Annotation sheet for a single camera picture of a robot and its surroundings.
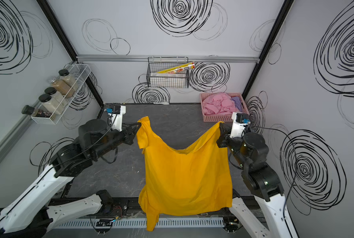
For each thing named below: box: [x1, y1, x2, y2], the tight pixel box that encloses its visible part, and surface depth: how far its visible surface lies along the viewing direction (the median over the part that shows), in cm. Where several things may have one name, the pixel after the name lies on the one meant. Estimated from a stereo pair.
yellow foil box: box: [156, 61, 196, 74], surface depth 91 cm
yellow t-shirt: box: [136, 116, 233, 232], surface depth 66 cm
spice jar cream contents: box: [41, 97, 65, 116], surface depth 68 cm
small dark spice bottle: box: [21, 105, 36, 116], surface depth 61 cm
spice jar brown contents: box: [48, 76, 76, 99], surface depth 74 cm
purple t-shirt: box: [229, 96, 243, 113], surface depth 117 cm
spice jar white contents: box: [44, 86, 69, 108], surface depth 70 cm
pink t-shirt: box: [202, 92, 237, 116], surface depth 111 cm
